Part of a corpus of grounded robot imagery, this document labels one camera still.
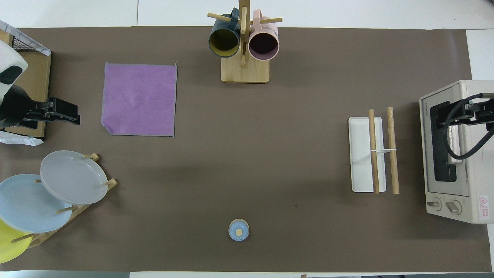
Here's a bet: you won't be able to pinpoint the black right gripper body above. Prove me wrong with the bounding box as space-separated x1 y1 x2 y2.
477 101 494 132

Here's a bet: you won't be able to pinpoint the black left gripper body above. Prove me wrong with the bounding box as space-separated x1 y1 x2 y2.
0 85 53 129

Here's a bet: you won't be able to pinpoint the purple and grey towel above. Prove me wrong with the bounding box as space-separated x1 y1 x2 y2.
101 59 180 138

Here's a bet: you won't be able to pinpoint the wooden plate rack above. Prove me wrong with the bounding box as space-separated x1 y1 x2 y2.
11 153 118 249

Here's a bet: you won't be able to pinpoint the white towel rack wooden bars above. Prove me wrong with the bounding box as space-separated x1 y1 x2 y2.
349 107 400 195

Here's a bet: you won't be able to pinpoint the wooden box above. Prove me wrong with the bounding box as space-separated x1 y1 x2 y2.
0 29 52 140

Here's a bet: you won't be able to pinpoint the grey plate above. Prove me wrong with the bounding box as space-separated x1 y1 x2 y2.
40 150 109 205

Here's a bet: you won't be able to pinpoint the beige toaster oven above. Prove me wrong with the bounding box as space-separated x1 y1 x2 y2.
419 80 494 225

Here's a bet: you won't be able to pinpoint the light blue plate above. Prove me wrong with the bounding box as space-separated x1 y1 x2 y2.
0 174 73 234

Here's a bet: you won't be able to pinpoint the yellow plate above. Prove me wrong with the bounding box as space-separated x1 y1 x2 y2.
0 219 34 264

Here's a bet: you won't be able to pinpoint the dark teal mug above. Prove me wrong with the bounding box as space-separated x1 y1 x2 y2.
209 8 242 58

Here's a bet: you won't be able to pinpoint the wooden mug tree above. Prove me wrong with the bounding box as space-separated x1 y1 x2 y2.
207 0 283 84

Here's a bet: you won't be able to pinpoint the brown table mat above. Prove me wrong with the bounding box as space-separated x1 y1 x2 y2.
0 26 493 273

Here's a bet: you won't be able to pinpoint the blue call bell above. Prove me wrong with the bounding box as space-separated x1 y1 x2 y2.
228 219 250 242

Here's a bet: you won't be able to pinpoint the pink mug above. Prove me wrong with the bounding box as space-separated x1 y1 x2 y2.
248 10 280 61

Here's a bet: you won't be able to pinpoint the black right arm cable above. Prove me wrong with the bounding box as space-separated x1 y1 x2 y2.
446 93 494 160

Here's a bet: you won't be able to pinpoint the black wire basket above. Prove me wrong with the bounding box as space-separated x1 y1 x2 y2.
6 33 49 53

